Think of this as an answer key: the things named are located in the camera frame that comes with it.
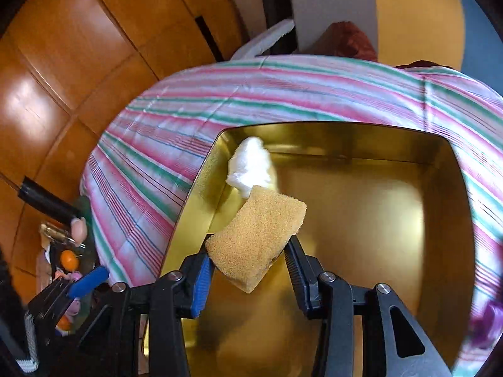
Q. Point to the yellow sponge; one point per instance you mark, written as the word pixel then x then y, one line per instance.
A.
pixel 247 247

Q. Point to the striped bed sheet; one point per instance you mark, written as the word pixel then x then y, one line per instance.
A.
pixel 138 177

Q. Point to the dark red cushion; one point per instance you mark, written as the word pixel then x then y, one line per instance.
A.
pixel 344 39

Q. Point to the person left hand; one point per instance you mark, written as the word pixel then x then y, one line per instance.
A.
pixel 79 230

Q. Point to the grey yellow blue headboard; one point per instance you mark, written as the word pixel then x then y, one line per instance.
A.
pixel 454 33

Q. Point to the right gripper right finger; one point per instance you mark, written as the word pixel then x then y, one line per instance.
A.
pixel 303 271

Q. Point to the white bed rail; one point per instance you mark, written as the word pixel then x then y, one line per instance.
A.
pixel 264 41

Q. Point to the white plastic bag ball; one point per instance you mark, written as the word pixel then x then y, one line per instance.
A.
pixel 249 166

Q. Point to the gold metal tin box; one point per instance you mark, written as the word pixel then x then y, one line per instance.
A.
pixel 389 222

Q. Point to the purple snack packet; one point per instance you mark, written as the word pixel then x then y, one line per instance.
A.
pixel 487 329

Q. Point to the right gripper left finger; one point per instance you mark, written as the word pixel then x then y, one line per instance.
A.
pixel 197 270

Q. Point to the wooden wardrobe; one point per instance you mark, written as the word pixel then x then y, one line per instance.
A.
pixel 68 67

